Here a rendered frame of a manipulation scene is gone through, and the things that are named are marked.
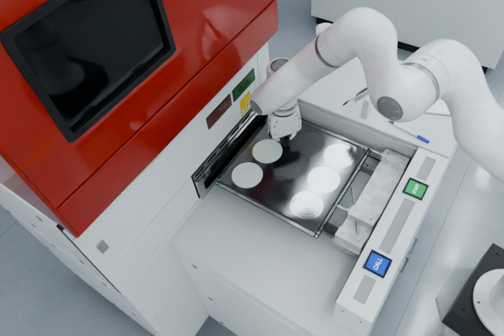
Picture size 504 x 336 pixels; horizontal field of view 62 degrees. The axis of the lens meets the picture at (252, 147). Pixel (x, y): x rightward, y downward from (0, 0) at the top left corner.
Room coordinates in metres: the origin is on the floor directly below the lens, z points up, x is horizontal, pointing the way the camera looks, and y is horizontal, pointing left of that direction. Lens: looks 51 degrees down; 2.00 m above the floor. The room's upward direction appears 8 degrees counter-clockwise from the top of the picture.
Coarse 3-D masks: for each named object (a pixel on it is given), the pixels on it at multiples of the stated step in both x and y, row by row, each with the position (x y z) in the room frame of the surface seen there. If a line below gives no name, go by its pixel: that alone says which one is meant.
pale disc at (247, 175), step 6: (240, 168) 0.81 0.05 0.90; (246, 168) 0.81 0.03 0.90; (252, 168) 0.80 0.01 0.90; (258, 168) 0.80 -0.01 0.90; (234, 174) 0.79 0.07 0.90; (240, 174) 0.79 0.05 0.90; (246, 174) 0.78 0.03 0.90; (252, 174) 0.78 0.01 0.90; (258, 174) 0.78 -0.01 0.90; (234, 180) 0.77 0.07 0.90; (240, 180) 0.76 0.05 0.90; (246, 180) 0.76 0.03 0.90; (252, 180) 0.76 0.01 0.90; (258, 180) 0.75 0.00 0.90; (240, 186) 0.74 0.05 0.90; (246, 186) 0.74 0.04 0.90; (252, 186) 0.74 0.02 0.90
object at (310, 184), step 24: (312, 144) 0.87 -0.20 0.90; (336, 144) 0.85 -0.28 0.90; (264, 168) 0.80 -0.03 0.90; (288, 168) 0.78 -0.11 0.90; (312, 168) 0.77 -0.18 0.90; (336, 168) 0.76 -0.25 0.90; (240, 192) 0.72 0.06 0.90; (264, 192) 0.71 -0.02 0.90; (288, 192) 0.70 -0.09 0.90; (312, 192) 0.68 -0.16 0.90; (336, 192) 0.67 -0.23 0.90; (288, 216) 0.61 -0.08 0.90; (312, 216) 0.60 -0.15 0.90
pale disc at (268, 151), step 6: (258, 144) 0.90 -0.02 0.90; (264, 144) 0.90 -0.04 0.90; (270, 144) 0.89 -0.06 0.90; (276, 144) 0.89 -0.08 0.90; (258, 150) 0.87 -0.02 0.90; (264, 150) 0.87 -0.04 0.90; (270, 150) 0.87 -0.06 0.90; (276, 150) 0.86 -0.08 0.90; (282, 150) 0.86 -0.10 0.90; (258, 156) 0.85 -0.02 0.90; (264, 156) 0.85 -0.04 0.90; (270, 156) 0.84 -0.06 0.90; (276, 156) 0.84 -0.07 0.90; (264, 162) 0.82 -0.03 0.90; (270, 162) 0.82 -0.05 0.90
